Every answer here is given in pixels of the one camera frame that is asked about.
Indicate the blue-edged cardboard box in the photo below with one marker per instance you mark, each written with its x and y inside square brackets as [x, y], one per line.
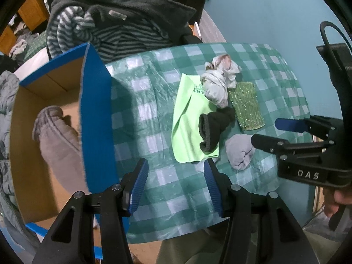
[27, 148]

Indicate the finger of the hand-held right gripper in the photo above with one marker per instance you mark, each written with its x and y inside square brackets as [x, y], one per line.
[264, 141]
[288, 124]

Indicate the light green cloth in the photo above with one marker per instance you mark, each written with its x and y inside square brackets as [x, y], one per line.
[187, 121]

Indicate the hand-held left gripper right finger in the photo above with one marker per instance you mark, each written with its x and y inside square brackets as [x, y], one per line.
[213, 187]

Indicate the grey striped fleece garment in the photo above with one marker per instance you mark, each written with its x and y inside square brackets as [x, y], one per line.
[71, 19]

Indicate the wooden cabinet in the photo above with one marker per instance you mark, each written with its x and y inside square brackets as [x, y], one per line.
[33, 11]

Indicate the light grey sock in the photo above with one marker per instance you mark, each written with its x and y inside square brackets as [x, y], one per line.
[238, 151]

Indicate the person's right hand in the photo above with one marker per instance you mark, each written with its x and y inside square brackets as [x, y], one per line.
[331, 200]

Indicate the green sparkly pouch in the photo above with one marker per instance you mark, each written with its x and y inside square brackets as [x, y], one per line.
[247, 107]

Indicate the black sock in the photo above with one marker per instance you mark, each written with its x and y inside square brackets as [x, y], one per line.
[210, 132]

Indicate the white plastic bag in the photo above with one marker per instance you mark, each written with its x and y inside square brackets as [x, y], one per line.
[217, 88]

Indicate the grey folded towel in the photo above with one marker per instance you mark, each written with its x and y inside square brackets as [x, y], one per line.
[57, 148]

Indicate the green checked tablecloth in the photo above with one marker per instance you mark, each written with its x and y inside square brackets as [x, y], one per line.
[170, 192]

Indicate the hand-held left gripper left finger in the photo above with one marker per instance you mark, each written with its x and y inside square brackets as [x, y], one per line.
[139, 187]

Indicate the grey puffer jacket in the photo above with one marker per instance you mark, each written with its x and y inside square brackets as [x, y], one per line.
[7, 107]

